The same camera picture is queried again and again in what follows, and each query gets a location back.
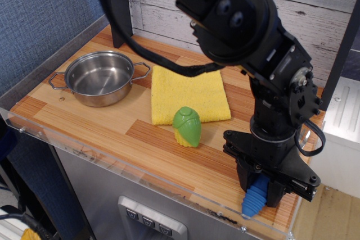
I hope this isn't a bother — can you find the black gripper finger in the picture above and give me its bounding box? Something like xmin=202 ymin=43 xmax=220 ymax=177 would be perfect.
xmin=236 ymin=159 xmax=261 ymax=192
xmin=267 ymin=180 xmax=291 ymax=207

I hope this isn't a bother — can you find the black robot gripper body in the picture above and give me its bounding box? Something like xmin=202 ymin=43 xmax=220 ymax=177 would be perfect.
xmin=223 ymin=130 xmax=321 ymax=201

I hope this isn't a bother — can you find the blue handled metal fork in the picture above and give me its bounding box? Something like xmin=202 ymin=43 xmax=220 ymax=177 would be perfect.
xmin=241 ymin=128 xmax=312 ymax=221

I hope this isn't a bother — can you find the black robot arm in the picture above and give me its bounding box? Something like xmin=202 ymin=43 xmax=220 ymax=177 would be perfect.
xmin=176 ymin=0 xmax=325 ymax=207

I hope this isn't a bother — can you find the white ribbed side cabinet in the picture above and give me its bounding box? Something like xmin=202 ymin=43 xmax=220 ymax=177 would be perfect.
xmin=310 ymin=77 xmax=359 ymax=198

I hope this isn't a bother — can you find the green yellow toy corn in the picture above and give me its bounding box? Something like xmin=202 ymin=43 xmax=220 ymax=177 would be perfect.
xmin=172 ymin=106 xmax=202 ymax=147

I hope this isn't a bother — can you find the yellow folded cloth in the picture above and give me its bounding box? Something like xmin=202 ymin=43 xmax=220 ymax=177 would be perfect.
xmin=151 ymin=66 xmax=231 ymax=125

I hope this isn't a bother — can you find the clear acrylic table guard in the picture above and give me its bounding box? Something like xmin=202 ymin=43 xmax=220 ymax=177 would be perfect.
xmin=0 ymin=106 xmax=327 ymax=240

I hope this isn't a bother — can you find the silver button control panel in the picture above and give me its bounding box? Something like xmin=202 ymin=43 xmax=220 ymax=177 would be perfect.
xmin=118 ymin=196 xmax=188 ymax=239

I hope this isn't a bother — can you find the stainless steel cabinet front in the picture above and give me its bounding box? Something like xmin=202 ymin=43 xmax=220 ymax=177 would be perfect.
xmin=56 ymin=148 xmax=254 ymax=239

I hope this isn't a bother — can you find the stainless steel pot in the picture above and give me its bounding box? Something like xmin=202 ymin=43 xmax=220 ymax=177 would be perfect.
xmin=48 ymin=51 xmax=151 ymax=107

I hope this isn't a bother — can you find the yellow object bottom left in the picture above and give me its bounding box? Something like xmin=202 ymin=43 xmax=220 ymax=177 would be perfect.
xmin=20 ymin=228 xmax=41 ymax=240

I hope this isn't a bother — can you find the black right frame post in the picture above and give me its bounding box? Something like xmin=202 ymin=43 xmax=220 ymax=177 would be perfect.
xmin=319 ymin=1 xmax=359 ymax=111

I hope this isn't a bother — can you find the black frame post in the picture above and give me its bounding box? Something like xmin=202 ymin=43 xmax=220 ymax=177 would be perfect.
xmin=108 ymin=0 xmax=133 ymax=48
xmin=319 ymin=1 xmax=359 ymax=111

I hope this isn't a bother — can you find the black left frame post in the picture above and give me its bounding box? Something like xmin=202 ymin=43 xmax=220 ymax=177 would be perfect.
xmin=108 ymin=0 xmax=133 ymax=48

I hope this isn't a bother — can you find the black braided cable sleeve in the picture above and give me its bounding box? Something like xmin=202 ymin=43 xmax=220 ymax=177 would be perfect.
xmin=0 ymin=212 xmax=60 ymax=240

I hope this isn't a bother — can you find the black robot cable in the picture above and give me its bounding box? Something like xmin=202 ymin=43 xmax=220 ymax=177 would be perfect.
xmin=91 ymin=0 xmax=226 ymax=78

